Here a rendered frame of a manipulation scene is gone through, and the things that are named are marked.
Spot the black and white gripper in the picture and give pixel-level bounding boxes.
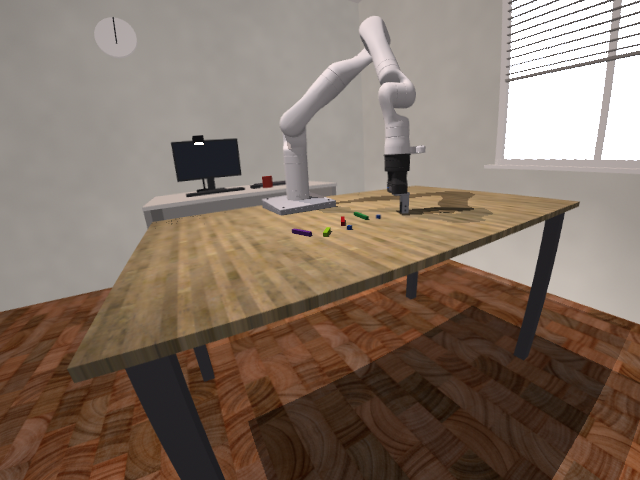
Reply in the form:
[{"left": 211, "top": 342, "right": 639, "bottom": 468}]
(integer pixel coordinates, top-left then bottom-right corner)
[{"left": 385, "top": 136, "right": 425, "bottom": 214}]

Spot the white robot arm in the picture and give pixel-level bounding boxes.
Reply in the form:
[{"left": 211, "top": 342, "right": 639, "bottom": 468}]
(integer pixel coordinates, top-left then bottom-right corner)
[{"left": 280, "top": 16, "right": 416, "bottom": 201}]

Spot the purple rod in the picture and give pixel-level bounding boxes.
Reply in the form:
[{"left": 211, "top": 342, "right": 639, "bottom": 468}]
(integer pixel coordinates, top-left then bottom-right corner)
[{"left": 292, "top": 228, "right": 312, "bottom": 237}]

